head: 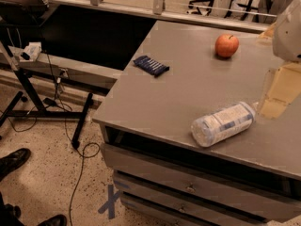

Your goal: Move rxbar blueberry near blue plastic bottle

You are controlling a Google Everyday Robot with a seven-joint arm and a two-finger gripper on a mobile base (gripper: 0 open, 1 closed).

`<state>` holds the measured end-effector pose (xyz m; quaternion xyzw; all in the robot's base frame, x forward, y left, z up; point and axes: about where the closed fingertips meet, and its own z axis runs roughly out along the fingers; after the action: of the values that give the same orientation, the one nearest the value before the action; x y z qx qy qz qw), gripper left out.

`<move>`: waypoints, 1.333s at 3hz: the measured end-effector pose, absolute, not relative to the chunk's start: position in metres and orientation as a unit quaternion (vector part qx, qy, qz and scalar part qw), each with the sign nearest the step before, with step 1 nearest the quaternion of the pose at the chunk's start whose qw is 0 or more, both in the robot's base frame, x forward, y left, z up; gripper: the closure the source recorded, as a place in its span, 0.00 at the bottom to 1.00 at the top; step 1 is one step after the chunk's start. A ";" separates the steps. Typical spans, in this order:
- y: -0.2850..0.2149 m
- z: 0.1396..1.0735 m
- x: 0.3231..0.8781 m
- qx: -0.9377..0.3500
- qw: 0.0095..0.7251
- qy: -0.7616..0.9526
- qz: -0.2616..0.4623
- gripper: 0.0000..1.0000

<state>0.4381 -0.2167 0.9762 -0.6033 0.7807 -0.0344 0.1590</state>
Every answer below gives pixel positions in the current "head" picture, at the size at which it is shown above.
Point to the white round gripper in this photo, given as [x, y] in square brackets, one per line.
[288, 37]

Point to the blue rxbar blueberry wrapper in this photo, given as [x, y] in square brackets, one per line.
[150, 66]

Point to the clear plastic water bottle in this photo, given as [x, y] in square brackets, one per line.
[222, 124]

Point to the red apple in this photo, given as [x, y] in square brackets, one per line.
[226, 45]

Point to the grey drawer cabinet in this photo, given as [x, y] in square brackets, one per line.
[188, 146]

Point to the metal railing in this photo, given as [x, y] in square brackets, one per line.
[249, 15]

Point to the white device on stand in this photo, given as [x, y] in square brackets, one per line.
[31, 52]

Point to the black shoe lower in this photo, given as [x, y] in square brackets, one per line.
[58, 220]

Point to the dark tray shelf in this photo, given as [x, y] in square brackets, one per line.
[23, 12]

